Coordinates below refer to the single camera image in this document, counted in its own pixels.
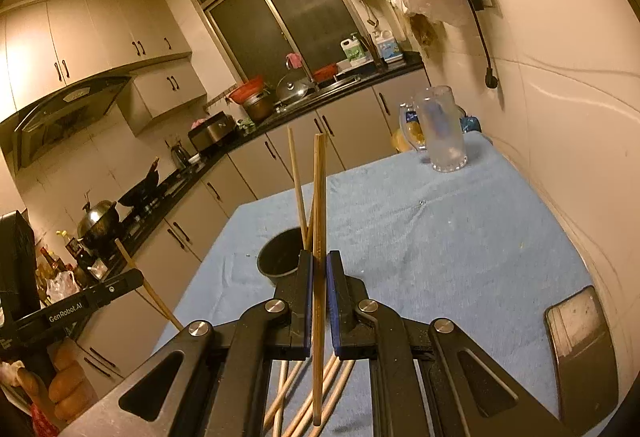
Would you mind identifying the wooden chopstick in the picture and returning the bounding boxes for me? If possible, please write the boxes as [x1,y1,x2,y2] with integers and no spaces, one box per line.
[311,134,326,426]
[262,361,306,431]
[283,353,341,437]
[271,361,288,437]
[290,355,346,437]
[286,126,309,249]
[304,196,316,251]
[114,238,184,331]
[309,360,355,437]

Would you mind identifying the person left hand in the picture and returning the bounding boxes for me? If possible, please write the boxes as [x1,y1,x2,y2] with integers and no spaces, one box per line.
[17,339,98,428]

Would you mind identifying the black chair back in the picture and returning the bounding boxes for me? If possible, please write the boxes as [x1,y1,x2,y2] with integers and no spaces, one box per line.
[544,285,618,436]

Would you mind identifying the steel lidded pot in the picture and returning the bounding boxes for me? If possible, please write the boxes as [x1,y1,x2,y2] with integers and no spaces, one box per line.
[77,192,119,249]

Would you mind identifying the dark utensil holder cup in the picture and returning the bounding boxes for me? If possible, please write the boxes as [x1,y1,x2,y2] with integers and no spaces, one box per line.
[257,227,304,285]

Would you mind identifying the blue towel table mat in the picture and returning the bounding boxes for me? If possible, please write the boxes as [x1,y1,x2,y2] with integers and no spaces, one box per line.
[174,132,592,436]

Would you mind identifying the black wok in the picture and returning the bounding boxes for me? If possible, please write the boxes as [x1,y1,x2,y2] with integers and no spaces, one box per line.
[118,157,160,208]

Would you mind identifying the range hood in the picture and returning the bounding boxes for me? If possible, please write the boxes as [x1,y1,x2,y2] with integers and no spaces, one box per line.
[12,75,131,171]

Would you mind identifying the electric kettle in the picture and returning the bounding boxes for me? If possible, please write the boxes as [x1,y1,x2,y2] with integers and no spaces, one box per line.
[169,142,191,170]

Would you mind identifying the yellow plastic bag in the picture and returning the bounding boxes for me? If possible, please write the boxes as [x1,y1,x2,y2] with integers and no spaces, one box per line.
[392,126,425,153]

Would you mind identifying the clear glass mug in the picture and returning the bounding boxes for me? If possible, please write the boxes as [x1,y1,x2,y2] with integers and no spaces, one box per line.
[398,85,468,173]

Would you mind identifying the red basin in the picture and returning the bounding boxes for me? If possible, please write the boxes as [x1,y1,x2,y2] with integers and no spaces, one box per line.
[229,75,265,106]

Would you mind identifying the glass pot lid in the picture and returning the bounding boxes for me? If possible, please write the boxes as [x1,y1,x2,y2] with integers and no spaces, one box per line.
[276,69,314,104]

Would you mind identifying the red bowl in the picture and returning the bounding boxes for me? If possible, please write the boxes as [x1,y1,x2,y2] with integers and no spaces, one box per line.
[312,64,338,84]

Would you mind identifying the pink cloth on faucet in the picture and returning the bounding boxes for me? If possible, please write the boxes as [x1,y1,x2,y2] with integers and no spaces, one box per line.
[285,53,303,70]

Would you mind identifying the green label detergent jug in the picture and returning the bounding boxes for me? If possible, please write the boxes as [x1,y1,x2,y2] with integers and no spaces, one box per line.
[341,33,369,67]

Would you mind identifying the blue label bottle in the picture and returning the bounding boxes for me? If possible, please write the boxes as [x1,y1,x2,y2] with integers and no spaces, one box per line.
[373,30,404,64]

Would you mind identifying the black power cable plug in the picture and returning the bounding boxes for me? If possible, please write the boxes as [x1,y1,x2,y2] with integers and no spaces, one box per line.
[465,0,499,90]

